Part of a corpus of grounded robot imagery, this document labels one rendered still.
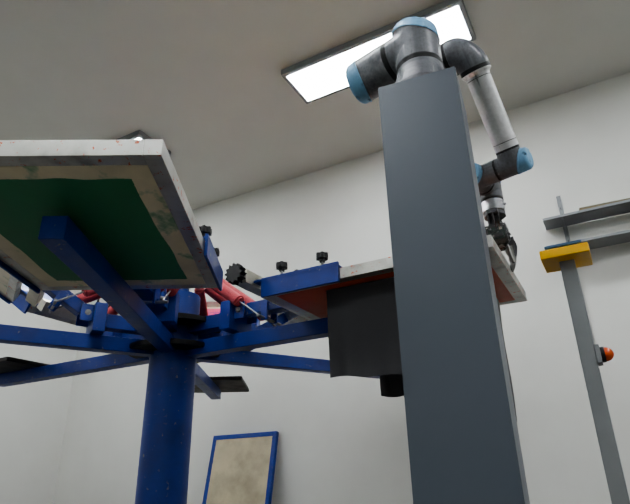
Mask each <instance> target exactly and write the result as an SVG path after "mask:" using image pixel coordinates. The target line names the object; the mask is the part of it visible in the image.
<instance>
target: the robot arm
mask: <svg viewBox="0 0 630 504"><path fill-rule="evenodd" d="M453 66H454V67H455V68H456V72H457V76H459V75H460V76H461V78H462V80H463V81H466V82H467V84H468V86H469V89H470V91H471V94H472V96H473V99H474V101H475V104H476V106H477V109H478V111H479V114H480V116H481V119H482V121H483V124H484V126H485V129H486V131H487V134H488V136H489V138H490V141H491V143H492V146H493V148H494V151H495V153H496V156H497V158H496V159H493V160H491V161H489V162H486V163H484V164H481V165H479V164H477V163H475V169H476V175H477V181H478V187H479V194H480V200H481V206H482V212H483V216H484V220H485V221H487V222H488V226H486V227H485V230H486V235H491V236H492V237H493V239H494V241H495V242H496V244H497V245H498V247H499V249H500V250H501V251H505V252H506V254H507V255H508V256H509V262H510V268H511V271H512V272H514V270H515V267H516V261H517V249H518V248H517V244H516V242H515V240H514V237H513V236H512V237H510V235H511V233H510V232H509V229H508V227H507V225H506V223H505V222H502V219H504V218H505V217H506V213H505V206H504V205H506V202H504V199H503V193H502V187H501V181H502V180H505V179H508V178H510V177H513V176H515V175H518V174H519V175H520V174H521V173H523V172H526V171H528V170H530V169H532V168H533V165H534V161H533V157H532V154H531V153H530V151H529V149H528V148H527V147H523V148H522V147H521V148H520V146H519V143H518V141H517V138H516V136H515V133H514V131H513V128H512V126H511V123H510V121H509V118H508V116H507V113H506V111H505V108H504V106H503V103H502V101H501V98H500V96H499V93H498V91H497V88H496V86H495V83H494V81H493V78H492V76H491V73H490V68H491V64H490V61H489V59H488V57H487V55H486V54H485V52H484V51H483V50H482V49H481V48H480V47H479V46H478V45H477V44H475V43H474V42H472V41H470V40H468V39H465V38H451V39H448V40H446V41H445V42H443V43H442V44H440V36H439V34H438V30H437V27H436V25H435V24H434V23H433V22H432V21H430V20H429V19H427V18H424V17H417V16H415V17H408V18H405V19H403V20H401V21H399V22H398V23H397V24H396V25H395V26H394V28H393V31H392V38H390V39H389V40H387V41H386V42H384V43H382V44H381V45H379V46H377V47H376V48H374V49H373V50H371V51H370V52H368V53H367V54H365V55H363V56H362V57H360V58H359V59H357V60H356V61H355V60H354V61H353V62H352V63H351V64H350V65H348V66H347V68H346V79H347V83H348V85H349V88H350V90H351V91H352V93H353V95H354V96H355V97H356V99H357V100H358V101H359V102H361V103H363V104H367V103H369V102H372V101H373V100H375V99H376V98H378V97H379V95H378V88H379V87H383V86H386V85H390V84H393V83H397V82H400V81H404V80H407V79H411V78H415V77H418V76H422V75H425V74H429V73H432V72H436V71H439V70H443V69H446V68H450V67H453ZM503 224H504V225H503ZM486 228H487V229H486Z"/></svg>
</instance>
